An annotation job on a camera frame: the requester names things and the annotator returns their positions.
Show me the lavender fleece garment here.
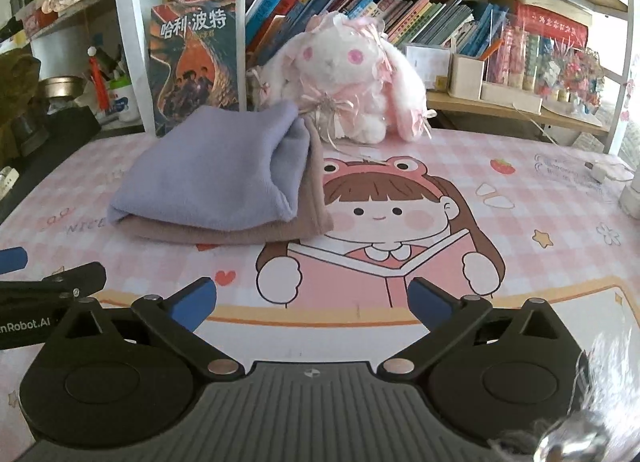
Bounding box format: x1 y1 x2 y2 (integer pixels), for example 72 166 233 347
107 101 310 231

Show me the pink cartoon desk mat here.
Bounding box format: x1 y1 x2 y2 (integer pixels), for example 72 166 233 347
1 130 639 461

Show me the dusty pink folded garment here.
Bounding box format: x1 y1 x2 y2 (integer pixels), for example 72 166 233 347
106 102 333 245

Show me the metal lid glass jar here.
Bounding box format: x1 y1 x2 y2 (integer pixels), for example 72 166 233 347
38 75 86 114

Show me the red tassel pendant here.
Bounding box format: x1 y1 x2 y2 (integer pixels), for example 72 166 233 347
87 46 110 112

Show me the white green plastic jar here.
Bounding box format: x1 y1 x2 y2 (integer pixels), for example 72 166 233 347
107 75 140 123

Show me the olive brown hanging garment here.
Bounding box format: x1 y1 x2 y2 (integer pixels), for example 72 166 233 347
0 47 41 167

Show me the white charger plug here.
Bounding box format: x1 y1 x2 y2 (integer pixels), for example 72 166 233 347
585 162 636 184

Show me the beige desk organiser box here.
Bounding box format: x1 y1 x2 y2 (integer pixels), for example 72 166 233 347
448 55 485 101

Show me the pink white plush bunny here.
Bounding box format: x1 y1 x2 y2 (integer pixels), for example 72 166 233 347
247 11 436 144

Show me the Harry Potter book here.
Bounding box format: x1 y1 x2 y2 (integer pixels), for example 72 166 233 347
149 0 247 136

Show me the red boxed book set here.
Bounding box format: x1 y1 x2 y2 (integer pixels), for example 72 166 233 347
513 4 588 48

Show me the row of colourful books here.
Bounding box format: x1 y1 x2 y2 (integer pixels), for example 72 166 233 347
246 0 510 66

